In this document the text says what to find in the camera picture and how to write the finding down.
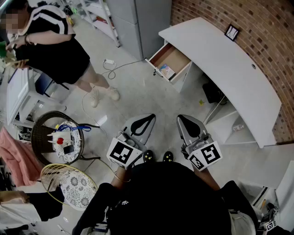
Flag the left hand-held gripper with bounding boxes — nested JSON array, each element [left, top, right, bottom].
[[107, 114, 157, 170]]

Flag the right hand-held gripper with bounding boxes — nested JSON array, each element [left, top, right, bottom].
[[176, 114, 223, 172]]

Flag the colourful small box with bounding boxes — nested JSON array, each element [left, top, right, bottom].
[[158, 63, 176, 78]]

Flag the wooden drawer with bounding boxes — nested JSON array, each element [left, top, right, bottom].
[[145, 42, 192, 84]]

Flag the person's right forearm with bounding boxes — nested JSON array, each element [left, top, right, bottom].
[[192, 165, 221, 191]]

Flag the person's left forearm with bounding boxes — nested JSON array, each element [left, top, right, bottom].
[[111, 166, 132, 189]]

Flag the person's left black shoe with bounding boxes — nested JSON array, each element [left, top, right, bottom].
[[142, 150, 155, 163]]

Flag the black box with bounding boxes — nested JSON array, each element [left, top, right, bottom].
[[202, 80, 228, 104]]

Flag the patterned round cushion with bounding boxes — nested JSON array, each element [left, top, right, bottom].
[[60, 170, 98, 211], [55, 121, 82, 163]]

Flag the white curved desk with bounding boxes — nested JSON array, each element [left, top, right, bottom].
[[158, 17, 282, 149]]

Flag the person's black clothes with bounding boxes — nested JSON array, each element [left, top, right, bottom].
[[72, 162, 259, 235]]

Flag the white tool with red knob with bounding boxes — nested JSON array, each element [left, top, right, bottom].
[[47, 130, 74, 152]]

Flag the grey metal cabinet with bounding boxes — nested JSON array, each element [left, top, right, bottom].
[[107, 0, 173, 61]]

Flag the white waist pack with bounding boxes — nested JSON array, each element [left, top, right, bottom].
[[229, 211, 257, 235]]

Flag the blue chair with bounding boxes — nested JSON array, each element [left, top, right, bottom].
[[34, 72, 69, 97]]

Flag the white shelf rack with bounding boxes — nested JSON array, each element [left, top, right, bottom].
[[80, 0, 122, 48]]

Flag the spare gripper device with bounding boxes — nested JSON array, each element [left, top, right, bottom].
[[258, 203, 280, 231]]

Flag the pink cloth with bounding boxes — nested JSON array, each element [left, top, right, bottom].
[[0, 127, 43, 186]]

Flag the white table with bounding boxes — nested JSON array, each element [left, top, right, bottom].
[[6, 67, 67, 126]]

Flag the gold bracelet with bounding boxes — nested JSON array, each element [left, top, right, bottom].
[[114, 173, 131, 183]]

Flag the blue lanyard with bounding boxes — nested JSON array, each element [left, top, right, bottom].
[[57, 125, 92, 133]]

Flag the grey power cable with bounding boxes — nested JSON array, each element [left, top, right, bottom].
[[101, 58, 147, 80]]

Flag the black picture frame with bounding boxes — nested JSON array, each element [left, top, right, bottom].
[[224, 23, 241, 42]]

